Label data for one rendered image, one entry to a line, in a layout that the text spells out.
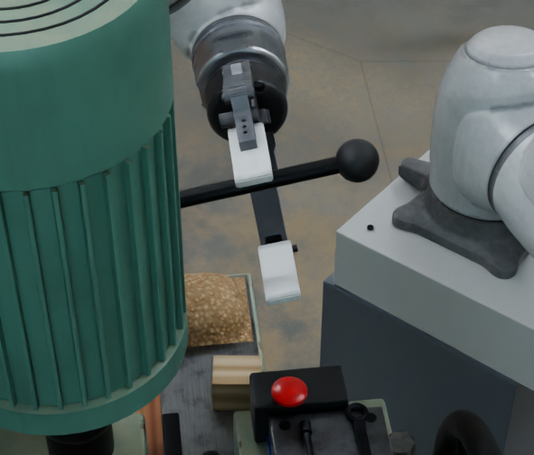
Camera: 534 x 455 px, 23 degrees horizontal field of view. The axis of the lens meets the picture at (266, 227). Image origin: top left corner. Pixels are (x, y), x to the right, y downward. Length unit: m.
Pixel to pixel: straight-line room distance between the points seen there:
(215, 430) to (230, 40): 0.36
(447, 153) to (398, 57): 1.62
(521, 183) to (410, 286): 0.26
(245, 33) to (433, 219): 0.55
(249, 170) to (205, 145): 1.91
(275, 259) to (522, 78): 0.50
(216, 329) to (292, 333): 1.24
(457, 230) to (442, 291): 0.08
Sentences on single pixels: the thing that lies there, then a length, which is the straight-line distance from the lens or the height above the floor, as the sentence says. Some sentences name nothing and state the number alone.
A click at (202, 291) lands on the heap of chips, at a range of 1.30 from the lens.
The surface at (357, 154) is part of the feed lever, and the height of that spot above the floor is 1.21.
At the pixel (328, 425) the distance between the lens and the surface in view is 1.10.
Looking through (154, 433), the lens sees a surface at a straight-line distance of 1.16.
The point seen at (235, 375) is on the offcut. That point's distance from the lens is 1.22.
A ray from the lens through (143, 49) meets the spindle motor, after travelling 0.73.
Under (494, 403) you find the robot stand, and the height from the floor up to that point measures 0.55.
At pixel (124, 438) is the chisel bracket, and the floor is 1.03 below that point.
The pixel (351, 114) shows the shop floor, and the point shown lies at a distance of 3.04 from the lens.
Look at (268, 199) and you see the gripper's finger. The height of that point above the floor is 1.07.
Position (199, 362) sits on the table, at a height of 0.90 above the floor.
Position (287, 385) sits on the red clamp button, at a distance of 1.10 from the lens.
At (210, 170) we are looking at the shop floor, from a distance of 2.88.
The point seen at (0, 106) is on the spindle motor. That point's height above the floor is 1.44.
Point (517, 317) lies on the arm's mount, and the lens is 1.62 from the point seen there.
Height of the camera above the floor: 1.86
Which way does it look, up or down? 43 degrees down
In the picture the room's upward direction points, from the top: straight up
